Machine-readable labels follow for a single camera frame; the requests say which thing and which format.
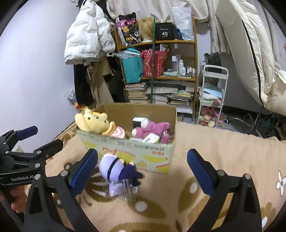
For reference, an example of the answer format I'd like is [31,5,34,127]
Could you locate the pink cake roll plush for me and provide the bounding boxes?
[110,126,126,139]

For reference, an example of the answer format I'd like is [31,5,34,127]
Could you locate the white rolling cart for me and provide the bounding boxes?
[196,65,229,127]

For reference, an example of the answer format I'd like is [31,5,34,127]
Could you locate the stack of books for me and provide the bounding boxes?
[125,82,148,104]

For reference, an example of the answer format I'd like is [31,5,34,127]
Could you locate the green tissue pack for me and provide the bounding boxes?
[142,133,160,144]

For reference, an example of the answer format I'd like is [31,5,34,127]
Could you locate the wooden shelf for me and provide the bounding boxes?
[114,17,198,111]

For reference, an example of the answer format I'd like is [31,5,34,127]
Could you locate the black hanging coat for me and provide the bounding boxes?
[73,64,94,106]

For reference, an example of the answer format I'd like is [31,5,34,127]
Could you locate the beige trench coat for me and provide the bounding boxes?
[86,61,114,106]

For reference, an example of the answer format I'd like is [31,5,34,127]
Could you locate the yellow dog plush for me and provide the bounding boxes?
[75,109,116,136]

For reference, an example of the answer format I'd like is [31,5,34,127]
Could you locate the pink plush toy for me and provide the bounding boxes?
[131,118,171,143]

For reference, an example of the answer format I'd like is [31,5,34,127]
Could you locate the teal paper bag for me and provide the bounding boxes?
[121,48,144,84]

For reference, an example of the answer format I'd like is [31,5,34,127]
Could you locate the white plastic bag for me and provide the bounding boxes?
[171,6,194,41]

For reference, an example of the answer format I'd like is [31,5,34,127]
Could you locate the person left hand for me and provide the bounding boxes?
[10,186,27,213]

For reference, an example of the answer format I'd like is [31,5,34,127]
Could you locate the blonde wig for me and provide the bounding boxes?
[137,17,153,42]

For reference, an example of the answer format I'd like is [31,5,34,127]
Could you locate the beige curtain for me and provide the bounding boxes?
[106,0,282,65]

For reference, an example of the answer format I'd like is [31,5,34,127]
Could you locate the plastic bag with toys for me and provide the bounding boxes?
[64,88,78,109]

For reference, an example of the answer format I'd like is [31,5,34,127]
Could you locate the black box with 40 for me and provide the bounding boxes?
[155,22,174,41]

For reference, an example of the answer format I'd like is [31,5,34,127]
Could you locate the white puffer jacket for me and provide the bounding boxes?
[64,1,115,65]

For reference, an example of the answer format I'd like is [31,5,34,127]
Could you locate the cardboard box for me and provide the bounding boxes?
[76,103,176,173]

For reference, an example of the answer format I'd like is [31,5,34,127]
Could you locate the black cartoon print bag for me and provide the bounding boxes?
[115,12,141,46]

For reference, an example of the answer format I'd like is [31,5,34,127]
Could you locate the purple white plush doll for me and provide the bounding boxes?
[99,154,144,198]

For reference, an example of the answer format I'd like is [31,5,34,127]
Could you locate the wall socket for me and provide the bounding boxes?
[15,146,24,153]

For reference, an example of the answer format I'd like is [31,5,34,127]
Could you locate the green thin pole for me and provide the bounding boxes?
[150,14,156,104]

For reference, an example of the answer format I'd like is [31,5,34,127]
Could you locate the red gift bag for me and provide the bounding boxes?
[141,49,169,78]

